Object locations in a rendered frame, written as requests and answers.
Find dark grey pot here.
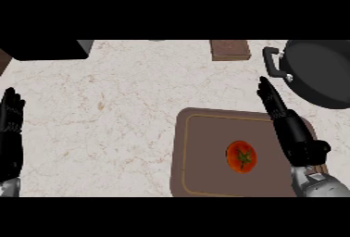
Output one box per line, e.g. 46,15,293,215
262,40,350,110

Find black appliance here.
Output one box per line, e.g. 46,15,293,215
0,40,97,62

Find brown wooden block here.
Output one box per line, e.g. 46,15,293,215
210,40,253,62

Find dark brown object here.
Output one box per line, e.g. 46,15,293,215
0,49,14,77

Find brown tray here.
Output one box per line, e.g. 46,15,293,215
170,106,331,198

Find red tomato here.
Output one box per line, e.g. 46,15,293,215
225,140,259,174

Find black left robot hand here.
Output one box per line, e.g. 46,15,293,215
0,87,29,183

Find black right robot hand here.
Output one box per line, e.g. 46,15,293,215
256,76,333,168

